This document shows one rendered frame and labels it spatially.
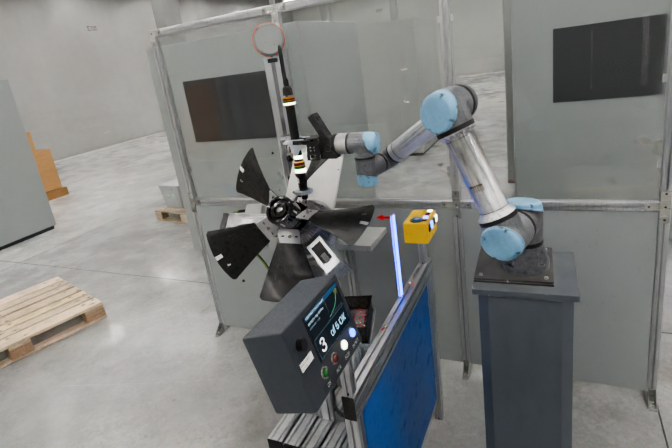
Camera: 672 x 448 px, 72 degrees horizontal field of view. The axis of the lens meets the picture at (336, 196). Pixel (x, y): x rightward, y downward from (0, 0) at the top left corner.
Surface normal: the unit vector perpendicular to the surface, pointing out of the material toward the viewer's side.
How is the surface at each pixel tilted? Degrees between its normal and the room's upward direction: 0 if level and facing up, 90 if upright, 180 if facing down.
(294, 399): 90
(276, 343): 90
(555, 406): 90
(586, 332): 90
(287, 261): 51
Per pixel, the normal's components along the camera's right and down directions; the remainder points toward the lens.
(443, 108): -0.71, 0.24
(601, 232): -0.41, 0.32
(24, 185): 0.90, 0.00
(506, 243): -0.57, 0.46
